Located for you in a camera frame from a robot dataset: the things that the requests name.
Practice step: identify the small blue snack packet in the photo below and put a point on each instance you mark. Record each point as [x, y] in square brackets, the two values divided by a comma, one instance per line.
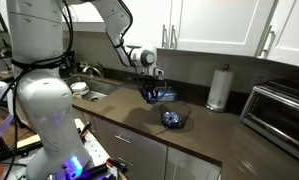
[151, 97]

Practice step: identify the stainless steel sink basin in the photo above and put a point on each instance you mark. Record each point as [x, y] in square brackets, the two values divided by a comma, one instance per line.
[102, 87]

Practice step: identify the grey lower cabinet door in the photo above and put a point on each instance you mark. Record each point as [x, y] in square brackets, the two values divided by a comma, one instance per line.
[189, 166]

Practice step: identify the black coffee machine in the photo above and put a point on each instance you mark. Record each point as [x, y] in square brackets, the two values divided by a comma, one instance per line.
[67, 65]

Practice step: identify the wide white upper cabinet door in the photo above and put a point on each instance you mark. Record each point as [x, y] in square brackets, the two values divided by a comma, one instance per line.
[219, 23]

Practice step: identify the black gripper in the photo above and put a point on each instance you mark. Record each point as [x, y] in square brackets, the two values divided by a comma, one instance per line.
[151, 82]

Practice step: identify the metal sink faucet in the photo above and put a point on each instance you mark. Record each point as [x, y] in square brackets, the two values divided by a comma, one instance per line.
[92, 70]

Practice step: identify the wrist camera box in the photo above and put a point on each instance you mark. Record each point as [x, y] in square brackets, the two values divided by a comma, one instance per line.
[159, 71]

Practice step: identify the stainless steel toaster oven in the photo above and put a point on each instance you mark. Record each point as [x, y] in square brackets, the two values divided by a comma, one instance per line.
[279, 116]

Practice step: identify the white paper towel roll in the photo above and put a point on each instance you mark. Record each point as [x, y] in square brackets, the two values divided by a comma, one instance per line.
[219, 88]

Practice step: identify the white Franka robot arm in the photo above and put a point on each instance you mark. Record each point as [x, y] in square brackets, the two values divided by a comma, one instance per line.
[45, 110]

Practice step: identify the grey lower drawer front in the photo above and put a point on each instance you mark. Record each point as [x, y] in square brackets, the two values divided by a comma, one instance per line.
[142, 156]

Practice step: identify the pile of blue packets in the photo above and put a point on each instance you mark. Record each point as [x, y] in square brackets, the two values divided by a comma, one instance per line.
[171, 119]

